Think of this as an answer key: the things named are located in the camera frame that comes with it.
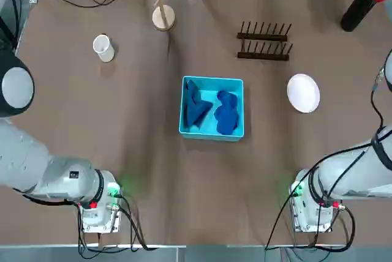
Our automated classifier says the dark blue square rag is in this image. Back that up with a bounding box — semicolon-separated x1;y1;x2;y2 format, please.
184;79;213;129

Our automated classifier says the bright blue square rag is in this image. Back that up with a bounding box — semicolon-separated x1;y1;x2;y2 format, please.
214;89;240;136

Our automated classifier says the pale round plate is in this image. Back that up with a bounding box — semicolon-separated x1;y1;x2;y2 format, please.
286;73;321;114

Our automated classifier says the white mug black handle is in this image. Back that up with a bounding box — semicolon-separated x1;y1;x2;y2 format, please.
92;34;116;64

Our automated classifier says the cyan plastic box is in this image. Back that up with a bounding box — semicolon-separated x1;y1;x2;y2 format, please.
178;75;247;143

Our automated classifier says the dark wooden dish rack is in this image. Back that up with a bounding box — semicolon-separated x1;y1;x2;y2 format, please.
236;20;294;62

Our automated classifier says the wooden mug stand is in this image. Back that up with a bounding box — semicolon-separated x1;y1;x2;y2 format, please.
143;0;176;32

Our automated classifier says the black vase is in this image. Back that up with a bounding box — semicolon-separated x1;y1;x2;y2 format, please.
340;0;378;33

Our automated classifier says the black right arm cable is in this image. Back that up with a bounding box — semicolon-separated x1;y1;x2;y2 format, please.
264;68;387;251

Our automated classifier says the black left base cable bundle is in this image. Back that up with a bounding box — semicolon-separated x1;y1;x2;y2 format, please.
75;193;160;258

